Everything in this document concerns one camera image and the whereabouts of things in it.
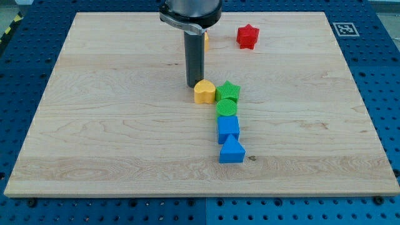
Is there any green cylinder block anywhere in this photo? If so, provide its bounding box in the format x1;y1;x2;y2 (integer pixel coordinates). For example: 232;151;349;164
216;99;238;117

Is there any white fiducial marker tag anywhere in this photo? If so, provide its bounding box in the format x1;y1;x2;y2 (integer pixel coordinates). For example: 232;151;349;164
332;22;359;37

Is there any blue cube block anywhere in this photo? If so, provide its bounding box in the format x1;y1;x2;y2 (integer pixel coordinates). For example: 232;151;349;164
217;116;240;144

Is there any red star block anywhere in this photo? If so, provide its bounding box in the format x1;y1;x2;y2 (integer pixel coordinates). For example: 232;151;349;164
236;24;259;49

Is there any blue triangle block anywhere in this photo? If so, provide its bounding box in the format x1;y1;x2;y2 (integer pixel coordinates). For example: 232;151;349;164
219;134;246;163

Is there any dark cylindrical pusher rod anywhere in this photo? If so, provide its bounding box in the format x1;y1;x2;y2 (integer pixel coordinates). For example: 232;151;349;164
184;31;205;88

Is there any yellow heart block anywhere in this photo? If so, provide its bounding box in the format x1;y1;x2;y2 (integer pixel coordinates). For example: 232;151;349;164
194;79;216;104

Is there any yellow hexagon block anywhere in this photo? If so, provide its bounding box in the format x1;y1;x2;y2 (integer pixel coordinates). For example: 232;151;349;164
204;32;209;52

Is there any light wooden board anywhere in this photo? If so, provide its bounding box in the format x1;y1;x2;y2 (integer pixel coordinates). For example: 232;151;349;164
4;12;399;198

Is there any green star block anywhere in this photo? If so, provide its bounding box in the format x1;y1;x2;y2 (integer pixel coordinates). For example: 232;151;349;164
215;81;241;103

